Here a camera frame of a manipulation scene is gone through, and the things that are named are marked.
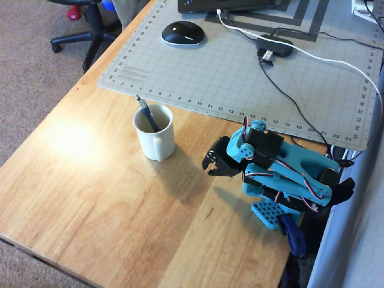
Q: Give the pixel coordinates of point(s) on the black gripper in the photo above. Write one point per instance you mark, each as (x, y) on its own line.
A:
(221, 159)

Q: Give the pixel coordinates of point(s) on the dark blue pen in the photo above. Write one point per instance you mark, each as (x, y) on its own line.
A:
(148, 115)

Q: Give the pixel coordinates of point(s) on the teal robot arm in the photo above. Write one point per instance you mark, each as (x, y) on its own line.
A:
(297, 159)

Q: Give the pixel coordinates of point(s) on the white ceramic mug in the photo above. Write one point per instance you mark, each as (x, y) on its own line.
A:
(159, 144)

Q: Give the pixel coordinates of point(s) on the grey cutting mat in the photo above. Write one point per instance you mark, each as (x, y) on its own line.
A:
(225, 78)

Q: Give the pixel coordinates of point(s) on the blue table clamp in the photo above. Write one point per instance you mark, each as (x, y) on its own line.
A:
(294, 234)

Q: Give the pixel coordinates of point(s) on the small usb dongle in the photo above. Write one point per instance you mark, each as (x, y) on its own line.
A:
(267, 56)

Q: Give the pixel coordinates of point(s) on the black computer mouse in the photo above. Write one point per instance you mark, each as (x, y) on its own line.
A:
(183, 33)

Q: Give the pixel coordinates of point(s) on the black usb hub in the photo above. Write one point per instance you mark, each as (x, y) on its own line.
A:
(276, 44)

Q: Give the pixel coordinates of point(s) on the black laptop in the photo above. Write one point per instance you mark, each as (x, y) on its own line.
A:
(225, 4)

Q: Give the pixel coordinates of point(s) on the grey striped pad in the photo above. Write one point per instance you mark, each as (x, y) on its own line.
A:
(303, 18)

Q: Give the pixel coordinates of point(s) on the brown fabric item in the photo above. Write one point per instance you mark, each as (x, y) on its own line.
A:
(129, 12)

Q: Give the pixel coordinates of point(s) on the black office chair base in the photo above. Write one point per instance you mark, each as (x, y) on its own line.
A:
(94, 33)

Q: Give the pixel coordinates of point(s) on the blue plastic object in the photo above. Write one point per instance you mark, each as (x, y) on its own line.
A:
(107, 5)

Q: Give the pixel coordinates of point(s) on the red dumbbell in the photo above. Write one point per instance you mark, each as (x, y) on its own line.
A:
(72, 12)

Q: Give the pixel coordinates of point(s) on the white device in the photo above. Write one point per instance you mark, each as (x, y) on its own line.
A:
(367, 9)

